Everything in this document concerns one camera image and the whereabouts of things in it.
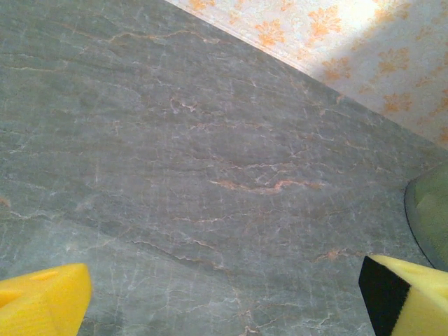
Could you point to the yellow-green translucent bin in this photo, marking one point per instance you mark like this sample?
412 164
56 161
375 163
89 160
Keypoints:
432 217

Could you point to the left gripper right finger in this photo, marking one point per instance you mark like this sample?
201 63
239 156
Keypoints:
413 308

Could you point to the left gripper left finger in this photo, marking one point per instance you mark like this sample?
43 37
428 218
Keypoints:
42 304

